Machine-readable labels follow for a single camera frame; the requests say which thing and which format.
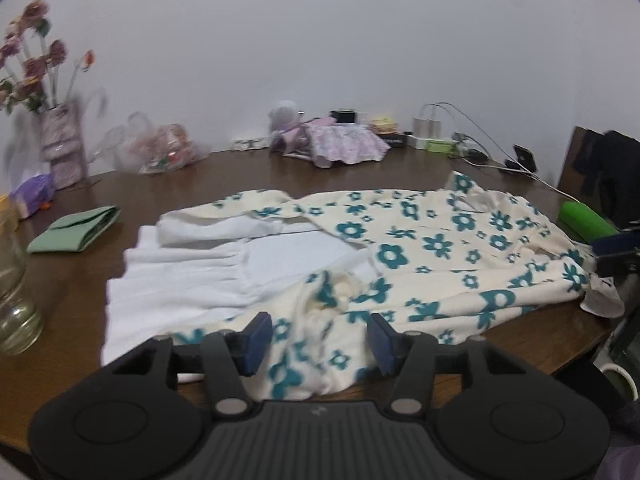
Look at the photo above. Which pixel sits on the cream dress with teal flowers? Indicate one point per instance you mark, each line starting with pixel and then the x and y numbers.
pixel 440 245

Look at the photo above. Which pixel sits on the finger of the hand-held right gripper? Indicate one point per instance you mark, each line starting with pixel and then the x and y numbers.
pixel 620 264
pixel 617 244

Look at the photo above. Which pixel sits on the white mug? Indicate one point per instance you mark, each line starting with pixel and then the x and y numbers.
pixel 620 377

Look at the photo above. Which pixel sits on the green folded cloth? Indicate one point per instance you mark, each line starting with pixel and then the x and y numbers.
pixel 75 229

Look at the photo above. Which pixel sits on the green cylindrical object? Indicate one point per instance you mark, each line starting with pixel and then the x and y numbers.
pixel 585 221

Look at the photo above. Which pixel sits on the dried pink flowers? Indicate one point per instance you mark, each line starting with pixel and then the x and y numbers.
pixel 35 70

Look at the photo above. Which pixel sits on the purple plastic packet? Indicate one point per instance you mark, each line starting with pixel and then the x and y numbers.
pixel 32 194

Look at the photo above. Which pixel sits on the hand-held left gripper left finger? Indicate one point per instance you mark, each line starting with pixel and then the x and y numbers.
pixel 257 342

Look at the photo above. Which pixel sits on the wooden chair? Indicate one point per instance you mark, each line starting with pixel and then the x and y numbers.
pixel 572 160

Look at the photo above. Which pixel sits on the purple patterned vase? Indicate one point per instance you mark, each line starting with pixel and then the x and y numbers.
pixel 62 150

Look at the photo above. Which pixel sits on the green power strip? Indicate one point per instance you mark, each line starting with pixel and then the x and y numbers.
pixel 441 147

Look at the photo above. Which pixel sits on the small black box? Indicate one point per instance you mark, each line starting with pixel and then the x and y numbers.
pixel 344 116

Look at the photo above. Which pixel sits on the person's purple clothing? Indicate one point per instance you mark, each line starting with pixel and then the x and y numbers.
pixel 622 445

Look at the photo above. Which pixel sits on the white and purple plush toy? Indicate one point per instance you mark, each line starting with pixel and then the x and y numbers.
pixel 286 120

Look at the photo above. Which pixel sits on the pink floral cloth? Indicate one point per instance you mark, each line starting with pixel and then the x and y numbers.
pixel 345 142

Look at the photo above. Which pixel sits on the clear glass jar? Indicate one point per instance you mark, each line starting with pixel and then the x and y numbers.
pixel 15 300

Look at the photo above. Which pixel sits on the white patterned strip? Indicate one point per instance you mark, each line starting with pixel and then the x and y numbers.
pixel 250 144

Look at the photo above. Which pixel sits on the clear plastic bag with snacks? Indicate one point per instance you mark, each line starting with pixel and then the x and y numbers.
pixel 155 147

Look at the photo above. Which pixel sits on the white charger block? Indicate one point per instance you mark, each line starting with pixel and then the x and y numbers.
pixel 427 125

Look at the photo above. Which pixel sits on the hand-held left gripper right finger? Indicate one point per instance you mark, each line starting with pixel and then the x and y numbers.
pixel 380 345

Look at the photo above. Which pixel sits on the yellow stacked packets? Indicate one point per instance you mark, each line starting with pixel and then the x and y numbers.
pixel 383 124

